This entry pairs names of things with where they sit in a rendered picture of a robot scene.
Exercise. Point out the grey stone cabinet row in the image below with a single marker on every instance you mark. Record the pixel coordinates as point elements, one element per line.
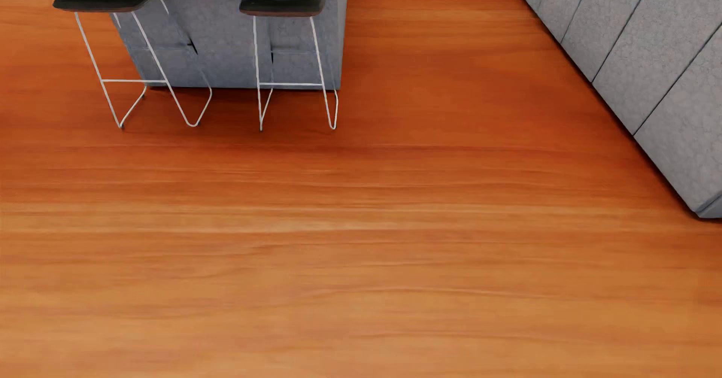
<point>648,45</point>

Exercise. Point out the grey stone kitchen island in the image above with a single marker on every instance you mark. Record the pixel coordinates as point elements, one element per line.
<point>225,34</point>

